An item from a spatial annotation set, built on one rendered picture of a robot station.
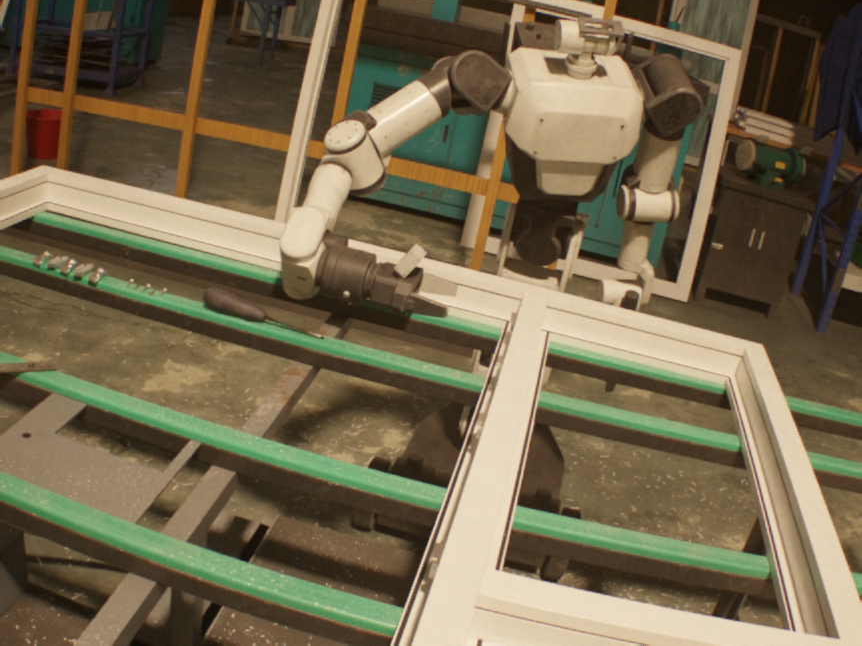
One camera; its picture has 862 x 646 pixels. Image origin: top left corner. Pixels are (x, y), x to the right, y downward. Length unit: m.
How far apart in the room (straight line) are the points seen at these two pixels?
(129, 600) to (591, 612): 0.44
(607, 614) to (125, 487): 0.53
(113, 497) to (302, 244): 0.63
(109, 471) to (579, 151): 1.12
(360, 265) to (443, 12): 3.82
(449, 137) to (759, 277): 1.98
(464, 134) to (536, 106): 3.47
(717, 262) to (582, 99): 3.43
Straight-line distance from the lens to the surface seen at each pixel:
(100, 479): 1.01
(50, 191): 1.86
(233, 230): 1.66
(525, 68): 1.73
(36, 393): 1.19
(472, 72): 1.69
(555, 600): 0.82
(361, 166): 1.62
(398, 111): 1.66
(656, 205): 1.95
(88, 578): 2.16
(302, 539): 1.39
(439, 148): 5.18
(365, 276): 1.44
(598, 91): 1.72
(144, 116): 4.25
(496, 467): 0.99
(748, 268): 5.11
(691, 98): 1.80
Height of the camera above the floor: 1.43
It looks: 20 degrees down
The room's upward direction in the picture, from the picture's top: 11 degrees clockwise
